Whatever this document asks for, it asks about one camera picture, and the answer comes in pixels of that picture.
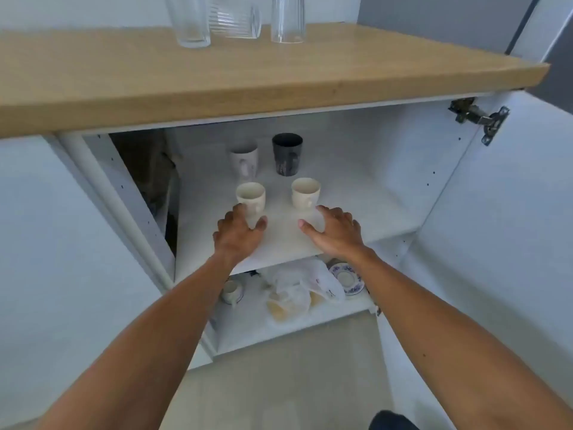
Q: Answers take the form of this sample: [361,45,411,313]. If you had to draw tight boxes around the person's dark trousers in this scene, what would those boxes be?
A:
[369,410,421,430]

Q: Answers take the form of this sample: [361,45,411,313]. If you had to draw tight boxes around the wooden countertop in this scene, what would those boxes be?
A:
[0,22,551,139]

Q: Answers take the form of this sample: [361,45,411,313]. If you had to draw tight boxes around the white cabinet door with hinge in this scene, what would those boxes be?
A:
[377,87,573,430]

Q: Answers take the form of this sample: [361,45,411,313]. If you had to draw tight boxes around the person's left forearm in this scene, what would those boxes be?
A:
[36,251,268,430]

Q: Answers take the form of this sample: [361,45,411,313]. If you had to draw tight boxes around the person's right hand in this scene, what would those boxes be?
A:
[298,205,376,269]

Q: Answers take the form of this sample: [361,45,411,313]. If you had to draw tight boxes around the person's left hand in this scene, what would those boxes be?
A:
[212,203,268,265]

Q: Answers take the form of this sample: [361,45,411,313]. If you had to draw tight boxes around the black mug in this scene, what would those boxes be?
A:
[272,133,304,177]

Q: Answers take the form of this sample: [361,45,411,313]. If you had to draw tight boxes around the clear plastic bag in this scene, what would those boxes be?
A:
[260,259,348,324]

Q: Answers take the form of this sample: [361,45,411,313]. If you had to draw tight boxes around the ribbed clear glass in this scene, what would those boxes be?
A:
[209,1,262,40]

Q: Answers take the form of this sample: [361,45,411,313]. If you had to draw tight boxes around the white mug with grey print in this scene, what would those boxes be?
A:
[230,144,259,180]

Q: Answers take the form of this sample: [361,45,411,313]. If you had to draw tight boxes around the tall clear glass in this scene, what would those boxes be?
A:
[270,0,307,44]

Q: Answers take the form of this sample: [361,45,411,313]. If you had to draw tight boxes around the white cabinet shelf board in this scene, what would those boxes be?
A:
[175,174,422,277]

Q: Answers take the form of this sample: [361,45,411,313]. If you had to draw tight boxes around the metal cabinet hinge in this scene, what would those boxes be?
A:
[449,97,511,146]

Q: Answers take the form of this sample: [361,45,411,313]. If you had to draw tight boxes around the small white cup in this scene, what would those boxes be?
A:
[220,278,245,306]

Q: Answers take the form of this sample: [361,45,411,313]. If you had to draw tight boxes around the person's right forearm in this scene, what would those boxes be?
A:
[342,247,573,430]

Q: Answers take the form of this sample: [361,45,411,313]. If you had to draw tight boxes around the cream ceramic mug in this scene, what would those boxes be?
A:
[291,177,322,212]
[235,182,267,225]

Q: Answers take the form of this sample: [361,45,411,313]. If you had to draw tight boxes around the plain clear drinking glass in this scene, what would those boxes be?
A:
[163,0,212,49]

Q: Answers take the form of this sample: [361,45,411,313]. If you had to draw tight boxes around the white cabinet body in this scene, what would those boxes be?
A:
[45,90,515,370]

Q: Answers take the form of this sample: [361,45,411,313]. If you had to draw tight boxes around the blue and white saucer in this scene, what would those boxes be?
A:
[326,259,366,297]

